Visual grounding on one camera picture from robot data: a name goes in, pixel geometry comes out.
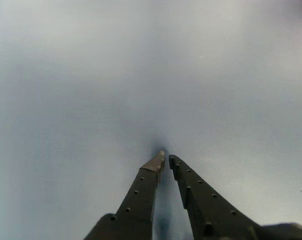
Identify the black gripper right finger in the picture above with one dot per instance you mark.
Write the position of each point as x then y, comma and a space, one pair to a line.
208, 212

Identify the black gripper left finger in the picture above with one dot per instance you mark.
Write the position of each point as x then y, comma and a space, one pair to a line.
138, 200

